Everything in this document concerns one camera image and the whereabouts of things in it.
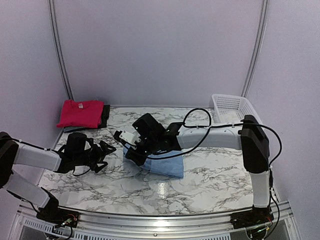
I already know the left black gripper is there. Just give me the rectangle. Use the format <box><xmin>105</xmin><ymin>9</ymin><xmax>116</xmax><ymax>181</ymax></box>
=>
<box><xmin>74</xmin><ymin>140</ymin><xmax>117</xmax><ymax>174</ymax></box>

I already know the light blue shirt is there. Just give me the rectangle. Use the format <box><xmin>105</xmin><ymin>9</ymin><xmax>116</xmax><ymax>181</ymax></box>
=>
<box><xmin>123</xmin><ymin>144</ymin><xmax>184</xmax><ymax>179</ymax></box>

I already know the magenta t-shirt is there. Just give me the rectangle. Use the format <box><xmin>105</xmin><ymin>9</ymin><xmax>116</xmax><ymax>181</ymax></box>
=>
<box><xmin>56</xmin><ymin>99</ymin><xmax>104</xmax><ymax>129</ymax></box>

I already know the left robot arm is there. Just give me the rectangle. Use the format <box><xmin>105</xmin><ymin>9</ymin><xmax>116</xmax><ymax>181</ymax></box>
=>
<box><xmin>0</xmin><ymin>131</ymin><xmax>116</xmax><ymax>223</ymax></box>

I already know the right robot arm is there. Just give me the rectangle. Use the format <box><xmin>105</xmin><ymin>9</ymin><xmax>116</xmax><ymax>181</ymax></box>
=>
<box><xmin>119</xmin><ymin>113</ymin><xmax>273</xmax><ymax>224</ymax></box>

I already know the white plastic laundry basket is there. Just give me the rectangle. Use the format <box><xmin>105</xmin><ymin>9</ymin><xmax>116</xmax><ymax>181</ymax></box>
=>
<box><xmin>211</xmin><ymin>94</ymin><xmax>263</xmax><ymax>124</ymax></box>

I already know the folded black garment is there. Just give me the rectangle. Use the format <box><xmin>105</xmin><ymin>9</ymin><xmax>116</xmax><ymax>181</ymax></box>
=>
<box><xmin>97</xmin><ymin>104</ymin><xmax>111</xmax><ymax>129</ymax></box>

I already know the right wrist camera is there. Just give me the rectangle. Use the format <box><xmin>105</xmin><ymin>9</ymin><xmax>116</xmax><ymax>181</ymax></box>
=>
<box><xmin>113</xmin><ymin>130</ymin><xmax>141</xmax><ymax>150</ymax></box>

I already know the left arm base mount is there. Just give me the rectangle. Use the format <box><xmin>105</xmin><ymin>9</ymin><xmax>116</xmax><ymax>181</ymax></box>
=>
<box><xmin>36</xmin><ymin>208</ymin><xmax>80</xmax><ymax>228</ymax></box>

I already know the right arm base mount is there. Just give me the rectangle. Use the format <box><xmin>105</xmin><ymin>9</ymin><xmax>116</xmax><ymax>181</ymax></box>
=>
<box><xmin>230</xmin><ymin>208</ymin><xmax>274</xmax><ymax>229</ymax></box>

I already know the left wall aluminium profile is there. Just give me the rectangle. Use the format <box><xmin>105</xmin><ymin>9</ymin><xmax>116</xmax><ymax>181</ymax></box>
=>
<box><xmin>47</xmin><ymin>0</ymin><xmax>74</xmax><ymax>100</ymax></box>

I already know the wall aluminium profile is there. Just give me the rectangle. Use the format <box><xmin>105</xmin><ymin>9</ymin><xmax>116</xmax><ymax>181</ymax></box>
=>
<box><xmin>241</xmin><ymin>0</ymin><xmax>269</xmax><ymax>98</ymax></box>
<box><xmin>47</xmin><ymin>0</ymin><xmax>74</xmax><ymax>100</ymax></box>

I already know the right wall aluminium profile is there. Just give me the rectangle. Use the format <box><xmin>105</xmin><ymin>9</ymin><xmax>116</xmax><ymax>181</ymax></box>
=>
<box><xmin>241</xmin><ymin>0</ymin><xmax>269</xmax><ymax>98</ymax></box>

